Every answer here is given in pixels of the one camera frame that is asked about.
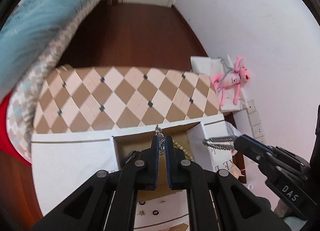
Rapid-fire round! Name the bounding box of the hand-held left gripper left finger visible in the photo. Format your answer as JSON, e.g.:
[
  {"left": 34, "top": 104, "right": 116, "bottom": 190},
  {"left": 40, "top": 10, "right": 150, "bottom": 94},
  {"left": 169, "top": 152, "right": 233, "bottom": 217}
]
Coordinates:
[{"left": 32, "top": 135, "right": 160, "bottom": 231}]

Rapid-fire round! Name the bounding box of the red cloth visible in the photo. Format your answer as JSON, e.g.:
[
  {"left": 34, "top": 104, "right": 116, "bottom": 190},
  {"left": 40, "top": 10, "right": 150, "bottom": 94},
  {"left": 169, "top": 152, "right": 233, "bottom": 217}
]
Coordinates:
[{"left": 0, "top": 91, "right": 32, "bottom": 167}]

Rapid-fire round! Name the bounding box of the pink plush toy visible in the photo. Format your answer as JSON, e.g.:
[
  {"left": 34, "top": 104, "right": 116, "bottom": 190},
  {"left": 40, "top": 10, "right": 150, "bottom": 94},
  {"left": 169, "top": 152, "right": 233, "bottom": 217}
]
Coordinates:
[{"left": 210, "top": 55, "right": 251, "bottom": 107}]

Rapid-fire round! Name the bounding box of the cream bead bracelet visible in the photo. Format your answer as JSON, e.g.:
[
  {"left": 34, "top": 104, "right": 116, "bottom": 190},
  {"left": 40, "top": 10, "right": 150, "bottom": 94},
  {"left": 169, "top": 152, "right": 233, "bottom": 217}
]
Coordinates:
[{"left": 172, "top": 139, "right": 196, "bottom": 163}]

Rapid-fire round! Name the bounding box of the blue fluffy blanket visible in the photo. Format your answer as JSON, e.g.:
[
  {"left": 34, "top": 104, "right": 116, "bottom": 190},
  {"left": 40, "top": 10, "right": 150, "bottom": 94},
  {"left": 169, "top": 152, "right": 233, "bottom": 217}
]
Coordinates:
[{"left": 0, "top": 0, "right": 123, "bottom": 90}]

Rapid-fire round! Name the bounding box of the white jewelry box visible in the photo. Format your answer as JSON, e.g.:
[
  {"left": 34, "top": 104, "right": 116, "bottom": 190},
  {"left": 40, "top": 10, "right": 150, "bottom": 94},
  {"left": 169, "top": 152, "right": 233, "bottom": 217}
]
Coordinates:
[{"left": 30, "top": 114, "right": 247, "bottom": 231}]

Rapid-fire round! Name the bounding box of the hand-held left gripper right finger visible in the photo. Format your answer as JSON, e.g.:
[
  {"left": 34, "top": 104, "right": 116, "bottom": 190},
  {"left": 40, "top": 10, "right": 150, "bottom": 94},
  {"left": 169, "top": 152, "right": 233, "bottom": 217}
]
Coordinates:
[{"left": 166, "top": 135, "right": 292, "bottom": 231}]

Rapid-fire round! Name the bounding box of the long silver chain necklace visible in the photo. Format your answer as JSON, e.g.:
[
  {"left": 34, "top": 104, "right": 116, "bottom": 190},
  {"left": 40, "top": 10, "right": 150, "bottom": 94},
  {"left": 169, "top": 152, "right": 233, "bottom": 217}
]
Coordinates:
[{"left": 202, "top": 134, "right": 242, "bottom": 152}]

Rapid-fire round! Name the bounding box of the short silver chain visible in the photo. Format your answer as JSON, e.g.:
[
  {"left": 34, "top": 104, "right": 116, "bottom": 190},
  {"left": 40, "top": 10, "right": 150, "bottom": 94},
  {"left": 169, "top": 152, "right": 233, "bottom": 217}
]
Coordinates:
[{"left": 154, "top": 124, "right": 167, "bottom": 157}]

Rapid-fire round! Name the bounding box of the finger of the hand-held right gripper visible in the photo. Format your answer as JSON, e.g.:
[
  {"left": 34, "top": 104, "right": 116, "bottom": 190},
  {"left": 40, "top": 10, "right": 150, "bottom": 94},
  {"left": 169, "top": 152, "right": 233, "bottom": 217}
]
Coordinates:
[
  {"left": 233, "top": 138, "right": 267, "bottom": 169},
  {"left": 237, "top": 134, "right": 274, "bottom": 152}
]

